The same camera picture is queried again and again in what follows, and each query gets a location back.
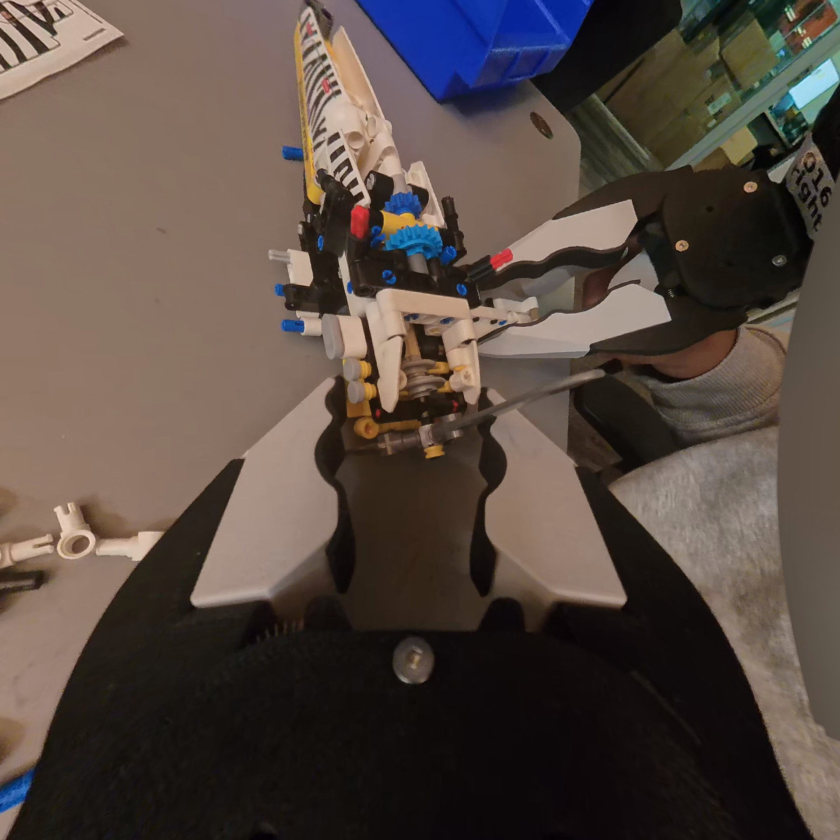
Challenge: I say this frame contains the blue plastic bin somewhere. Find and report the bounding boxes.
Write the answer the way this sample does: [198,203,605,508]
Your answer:
[354,0,596,104]

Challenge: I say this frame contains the zebra sticker sheet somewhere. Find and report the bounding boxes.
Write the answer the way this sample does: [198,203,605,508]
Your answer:
[0,0,126,101]

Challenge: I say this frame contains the blue lego pin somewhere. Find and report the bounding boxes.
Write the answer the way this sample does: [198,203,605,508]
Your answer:
[0,768,38,816]

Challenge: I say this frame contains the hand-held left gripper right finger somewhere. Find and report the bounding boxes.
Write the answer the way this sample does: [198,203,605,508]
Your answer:
[469,387,628,608]

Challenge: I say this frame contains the lego airplane body with propeller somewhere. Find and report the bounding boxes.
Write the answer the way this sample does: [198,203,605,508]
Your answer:
[267,161,609,462]

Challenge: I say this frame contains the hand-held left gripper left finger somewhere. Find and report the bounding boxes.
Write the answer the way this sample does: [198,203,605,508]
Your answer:
[189,377,357,609]

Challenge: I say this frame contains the person's right forearm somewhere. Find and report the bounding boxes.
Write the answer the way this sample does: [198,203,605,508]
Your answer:
[626,327,790,448]

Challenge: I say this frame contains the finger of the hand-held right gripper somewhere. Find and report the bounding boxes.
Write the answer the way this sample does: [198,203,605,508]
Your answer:
[469,199,642,296]
[478,280,672,360]

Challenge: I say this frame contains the pile of small lego pieces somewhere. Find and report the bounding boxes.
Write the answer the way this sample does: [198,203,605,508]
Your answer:
[0,501,165,593]

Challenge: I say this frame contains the person's right hand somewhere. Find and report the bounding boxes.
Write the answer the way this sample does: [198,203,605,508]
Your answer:
[616,330,742,383]

